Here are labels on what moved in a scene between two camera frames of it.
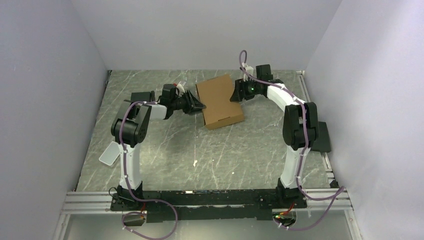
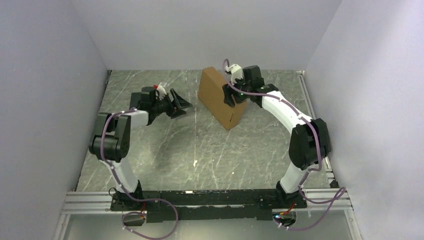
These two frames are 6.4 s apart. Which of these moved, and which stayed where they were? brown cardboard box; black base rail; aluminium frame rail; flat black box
Moved: brown cardboard box
Stayed: flat black box; black base rail; aluminium frame rail
